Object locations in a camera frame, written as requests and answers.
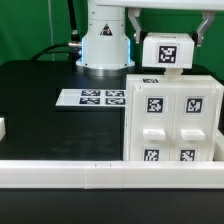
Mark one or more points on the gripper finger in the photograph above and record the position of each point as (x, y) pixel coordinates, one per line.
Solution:
(207, 19)
(140, 34)

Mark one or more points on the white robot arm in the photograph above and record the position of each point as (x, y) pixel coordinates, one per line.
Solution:
(106, 48)

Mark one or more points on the white left fence stub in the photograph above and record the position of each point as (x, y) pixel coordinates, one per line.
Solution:
(2, 128)

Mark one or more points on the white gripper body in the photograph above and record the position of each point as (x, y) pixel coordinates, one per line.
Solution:
(166, 4)

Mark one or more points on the white cabinet body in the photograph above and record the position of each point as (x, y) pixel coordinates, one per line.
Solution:
(174, 81)

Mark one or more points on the white fence rail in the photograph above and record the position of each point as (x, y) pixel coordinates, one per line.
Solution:
(219, 147)
(107, 175)

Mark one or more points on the white right fence rail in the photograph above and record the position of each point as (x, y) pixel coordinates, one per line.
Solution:
(219, 147)

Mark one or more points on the white front fence rail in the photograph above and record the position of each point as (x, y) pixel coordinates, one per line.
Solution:
(107, 175)

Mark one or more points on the white cabinet top block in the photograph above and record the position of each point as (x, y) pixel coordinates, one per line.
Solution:
(168, 50)

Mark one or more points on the white marker base plate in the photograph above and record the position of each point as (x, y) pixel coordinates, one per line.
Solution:
(92, 97)

